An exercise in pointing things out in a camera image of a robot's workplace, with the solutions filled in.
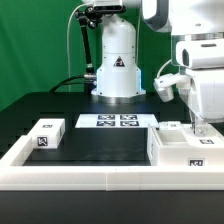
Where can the white U-shaped border frame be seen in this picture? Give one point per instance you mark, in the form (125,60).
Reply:
(16,175)

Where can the white cabinet body box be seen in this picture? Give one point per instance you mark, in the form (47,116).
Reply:
(170,148)

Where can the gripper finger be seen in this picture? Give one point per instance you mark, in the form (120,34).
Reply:
(194,126)
(203,128)

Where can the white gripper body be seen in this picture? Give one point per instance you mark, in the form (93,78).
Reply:
(203,61)

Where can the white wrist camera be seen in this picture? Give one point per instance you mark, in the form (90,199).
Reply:
(163,85)

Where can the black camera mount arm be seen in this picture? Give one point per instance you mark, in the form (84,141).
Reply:
(87,40)

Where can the white cabinet top block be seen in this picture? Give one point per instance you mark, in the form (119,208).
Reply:
(47,133)

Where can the white cabinet door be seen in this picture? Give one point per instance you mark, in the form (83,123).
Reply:
(170,125)
(212,138)

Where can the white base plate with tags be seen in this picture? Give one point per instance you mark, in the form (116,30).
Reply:
(116,121)

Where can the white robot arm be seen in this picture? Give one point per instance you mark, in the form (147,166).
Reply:
(136,35)

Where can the overhead camera bar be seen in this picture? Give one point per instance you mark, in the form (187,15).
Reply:
(107,9)

